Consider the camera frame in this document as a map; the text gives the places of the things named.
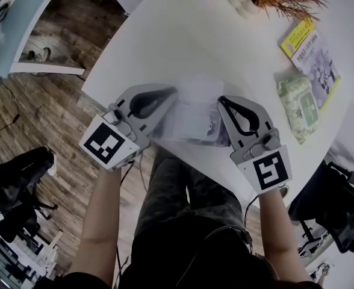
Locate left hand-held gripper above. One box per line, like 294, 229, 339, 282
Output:
78, 82, 178, 172

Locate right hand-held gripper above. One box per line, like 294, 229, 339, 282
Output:
217, 95, 293, 195

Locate purple packet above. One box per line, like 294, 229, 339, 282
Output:
152, 73, 231, 148

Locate person's left forearm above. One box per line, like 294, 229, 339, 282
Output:
69, 161, 130, 283

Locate person's right forearm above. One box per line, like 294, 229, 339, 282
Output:
256, 188, 309, 283

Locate green wet wipe pack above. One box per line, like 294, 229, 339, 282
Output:
273, 72, 321, 146

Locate white desk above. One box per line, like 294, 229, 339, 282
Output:
81, 0, 354, 205

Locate person's camouflage trousers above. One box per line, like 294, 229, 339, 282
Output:
132, 147, 246, 241

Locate yellow and grey book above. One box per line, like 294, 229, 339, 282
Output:
278, 16, 343, 111

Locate black mesh office chair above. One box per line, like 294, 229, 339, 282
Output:
287, 159, 354, 255

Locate person's black shirt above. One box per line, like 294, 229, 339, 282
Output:
35, 212, 323, 289

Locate blue-topped white table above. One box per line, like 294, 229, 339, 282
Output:
0, 0, 87, 85

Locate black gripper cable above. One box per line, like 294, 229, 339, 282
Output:
243, 196, 261, 229

